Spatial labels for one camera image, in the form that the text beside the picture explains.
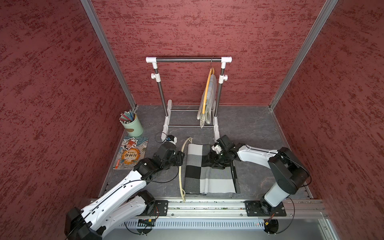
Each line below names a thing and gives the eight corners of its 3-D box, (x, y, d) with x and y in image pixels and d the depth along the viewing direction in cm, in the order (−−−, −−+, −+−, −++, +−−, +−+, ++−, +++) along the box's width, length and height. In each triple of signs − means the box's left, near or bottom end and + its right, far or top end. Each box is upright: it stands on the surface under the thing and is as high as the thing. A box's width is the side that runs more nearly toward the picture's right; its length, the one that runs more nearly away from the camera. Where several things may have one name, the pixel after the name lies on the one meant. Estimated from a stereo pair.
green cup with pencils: (129, 139, 102) (120, 125, 89) (127, 127, 108) (118, 113, 96) (144, 134, 105) (137, 120, 92) (140, 123, 111) (134, 108, 99)
